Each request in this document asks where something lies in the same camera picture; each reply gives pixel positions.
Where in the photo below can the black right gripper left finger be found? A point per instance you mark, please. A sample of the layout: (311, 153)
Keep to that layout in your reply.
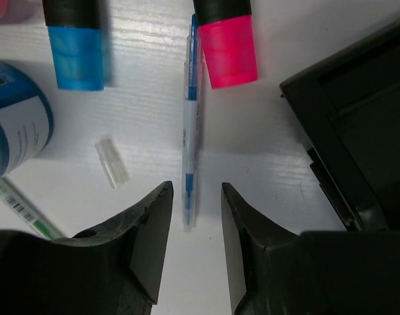
(114, 267)

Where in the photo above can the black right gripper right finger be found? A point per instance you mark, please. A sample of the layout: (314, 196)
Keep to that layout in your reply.
(273, 271)

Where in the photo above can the clear pen cap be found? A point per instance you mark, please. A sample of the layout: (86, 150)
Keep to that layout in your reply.
(111, 161)

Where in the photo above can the green gel pen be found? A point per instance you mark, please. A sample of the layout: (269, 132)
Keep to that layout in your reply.
(25, 210)

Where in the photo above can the pink highlighter marker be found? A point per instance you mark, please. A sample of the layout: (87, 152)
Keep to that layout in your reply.
(227, 37)

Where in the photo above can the blue paint jar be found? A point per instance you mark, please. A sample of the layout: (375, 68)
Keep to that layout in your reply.
(26, 119)

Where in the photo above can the black organizer tray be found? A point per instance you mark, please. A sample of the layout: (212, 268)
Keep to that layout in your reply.
(349, 106)

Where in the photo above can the blue highlighter marker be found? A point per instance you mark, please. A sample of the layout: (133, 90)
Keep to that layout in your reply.
(78, 43)

